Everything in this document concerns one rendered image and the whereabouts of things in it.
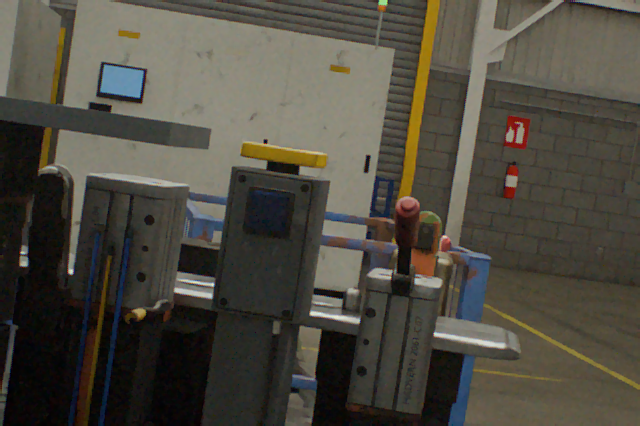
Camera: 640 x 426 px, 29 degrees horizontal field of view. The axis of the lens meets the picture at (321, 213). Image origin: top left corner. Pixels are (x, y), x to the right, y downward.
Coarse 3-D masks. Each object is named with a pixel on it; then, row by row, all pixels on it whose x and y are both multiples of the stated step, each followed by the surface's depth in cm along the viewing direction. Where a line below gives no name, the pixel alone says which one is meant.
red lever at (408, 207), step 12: (396, 204) 96; (408, 204) 96; (396, 216) 97; (408, 216) 96; (396, 228) 98; (408, 228) 97; (396, 240) 100; (408, 240) 99; (408, 252) 102; (396, 264) 106; (408, 264) 104; (396, 276) 105; (408, 276) 105; (396, 288) 106; (408, 288) 106
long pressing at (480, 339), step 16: (176, 288) 122; (192, 288) 126; (208, 288) 128; (176, 304) 122; (192, 304) 122; (208, 304) 121; (320, 304) 131; (336, 304) 132; (304, 320) 120; (320, 320) 120; (336, 320) 120; (352, 320) 120; (448, 320) 133; (464, 320) 135; (448, 336) 119; (464, 336) 119; (480, 336) 124; (496, 336) 125; (512, 336) 130; (464, 352) 118; (480, 352) 118; (496, 352) 118; (512, 352) 119
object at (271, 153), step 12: (252, 144) 93; (264, 144) 93; (252, 156) 93; (264, 156) 93; (276, 156) 92; (288, 156) 92; (300, 156) 92; (312, 156) 92; (324, 156) 96; (276, 168) 94; (288, 168) 94
